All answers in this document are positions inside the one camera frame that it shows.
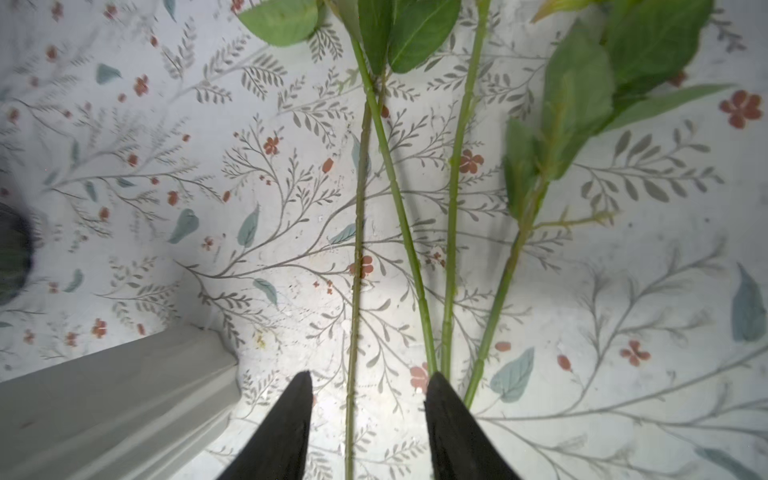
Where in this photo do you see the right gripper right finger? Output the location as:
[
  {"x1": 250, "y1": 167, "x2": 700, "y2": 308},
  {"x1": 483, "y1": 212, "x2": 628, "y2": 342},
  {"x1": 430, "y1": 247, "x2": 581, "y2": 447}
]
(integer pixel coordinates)
[{"x1": 424, "y1": 372, "x2": 521, "y2": 480}]

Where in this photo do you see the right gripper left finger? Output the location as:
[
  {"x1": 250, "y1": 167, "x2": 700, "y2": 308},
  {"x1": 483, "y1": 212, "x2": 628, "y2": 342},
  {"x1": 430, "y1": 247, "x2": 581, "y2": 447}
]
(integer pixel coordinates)
[{"x1": 219, "y1": 371, "x2": 313, "y2": 480}]

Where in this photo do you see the white ribbed ceramic vase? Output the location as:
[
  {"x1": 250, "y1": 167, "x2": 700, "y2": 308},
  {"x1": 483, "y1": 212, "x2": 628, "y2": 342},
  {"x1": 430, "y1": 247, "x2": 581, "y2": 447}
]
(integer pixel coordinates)
[{"x1": 1, "y1": 326, "x2": 241, "y2": 479}]

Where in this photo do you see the small magenta rose stem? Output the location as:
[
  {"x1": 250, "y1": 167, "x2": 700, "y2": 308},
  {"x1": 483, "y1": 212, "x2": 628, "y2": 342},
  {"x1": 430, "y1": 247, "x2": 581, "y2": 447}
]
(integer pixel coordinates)
[{"x1": 332, "y1": 0, "x2": 391, "y2": 480}]

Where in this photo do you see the pink glass vase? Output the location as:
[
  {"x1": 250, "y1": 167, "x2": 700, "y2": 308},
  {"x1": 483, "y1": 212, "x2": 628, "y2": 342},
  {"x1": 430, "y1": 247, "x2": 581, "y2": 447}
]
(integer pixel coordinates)
[{"x1": 0, "y1": 204, "x2": 34, "y2": 305}]

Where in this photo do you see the large white rose stem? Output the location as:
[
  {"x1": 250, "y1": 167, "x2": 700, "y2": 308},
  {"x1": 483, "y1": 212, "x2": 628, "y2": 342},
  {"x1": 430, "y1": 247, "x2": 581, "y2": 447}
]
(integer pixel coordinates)
[{"x1": 464, "y1": 1, "x2": 721, "y2": 406}]

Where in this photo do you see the blue rose stem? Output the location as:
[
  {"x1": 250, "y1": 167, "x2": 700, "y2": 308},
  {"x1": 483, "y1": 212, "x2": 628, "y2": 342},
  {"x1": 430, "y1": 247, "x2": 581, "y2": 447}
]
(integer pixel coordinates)
[{"x1": 237, "y1": 1, "x2": 461, "y2": 374}]

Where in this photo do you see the small cream rose stem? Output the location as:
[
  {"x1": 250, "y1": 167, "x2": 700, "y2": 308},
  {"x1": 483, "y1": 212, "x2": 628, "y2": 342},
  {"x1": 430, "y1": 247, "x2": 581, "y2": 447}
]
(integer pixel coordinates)
[{"x1": 440, "y1": 0, "x2": 491, "y2": 380}]

